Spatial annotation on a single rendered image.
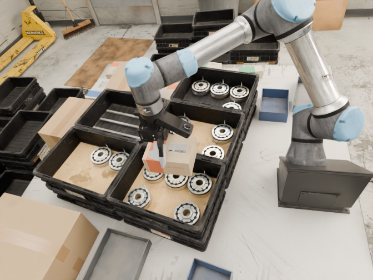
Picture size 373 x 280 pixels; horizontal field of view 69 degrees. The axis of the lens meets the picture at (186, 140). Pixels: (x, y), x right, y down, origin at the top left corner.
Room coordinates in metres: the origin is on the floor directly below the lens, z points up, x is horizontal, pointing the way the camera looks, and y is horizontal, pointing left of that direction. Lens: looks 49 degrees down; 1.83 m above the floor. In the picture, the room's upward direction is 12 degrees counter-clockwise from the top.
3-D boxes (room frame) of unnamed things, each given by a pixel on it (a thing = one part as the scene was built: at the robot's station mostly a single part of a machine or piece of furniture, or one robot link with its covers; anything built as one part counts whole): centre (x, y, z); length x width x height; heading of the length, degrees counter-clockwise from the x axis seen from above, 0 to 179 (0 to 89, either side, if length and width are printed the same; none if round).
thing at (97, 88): (1.51, 0.49, 0.75); 0.20 x 0.12 x 0.09; 154
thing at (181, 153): (0.60, 0.06, 1.09); 0.16 x 0.12 x 0.07; 69
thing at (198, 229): (0.60, 0.11, 0.92); 0.40 x 0.30 x 0.02; 59
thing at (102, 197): (0.81, 0.45, 0.92); 0.40 x 0.30 x 0.02; 59
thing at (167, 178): (0.66, 0.07, 0.86); 0.10 x 0.10 x 0.01
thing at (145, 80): (0.61, 0.08, 1.40); 0.09 x 0.08 x 0.11; 110
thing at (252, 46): (2.02, -0.73, 0.37); 0.40 x 0.30 x 0.45; 69
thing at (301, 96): (1.11, -0.77, 0.73); 0.27 x 0.20 x 0.05; 152
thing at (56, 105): (1.87, 0.99, 0.31); 0.40 x 0.30 x 0.34; 159
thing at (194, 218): (0.49, 0.06, 0.86); 0.10 x 0.10 x 0.01
